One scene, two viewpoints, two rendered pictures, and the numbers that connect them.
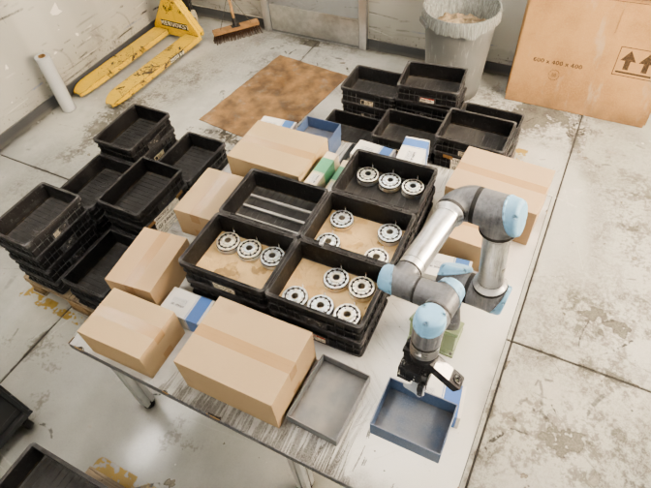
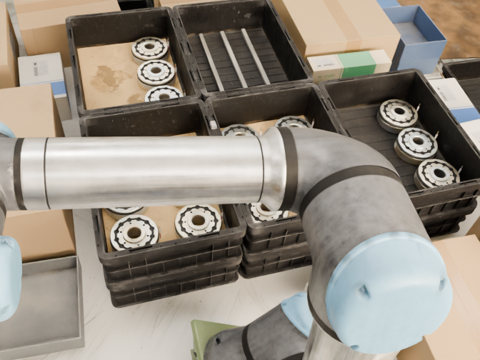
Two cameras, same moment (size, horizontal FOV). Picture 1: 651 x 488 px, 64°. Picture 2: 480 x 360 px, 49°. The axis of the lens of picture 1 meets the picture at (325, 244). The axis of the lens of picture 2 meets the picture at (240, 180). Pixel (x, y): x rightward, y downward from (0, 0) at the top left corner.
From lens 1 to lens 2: 1.18 m
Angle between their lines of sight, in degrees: 25
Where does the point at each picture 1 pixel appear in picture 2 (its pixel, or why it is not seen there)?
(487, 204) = (343, 209)
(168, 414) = not seen: hidden behind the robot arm
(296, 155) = (338, 24)
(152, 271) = (51, 16)
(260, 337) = not seen: hidden behind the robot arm
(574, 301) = not seen: outside the picture
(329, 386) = (41, 300)
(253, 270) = (132, 98)
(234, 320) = (21, 118)
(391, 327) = (197, 316)
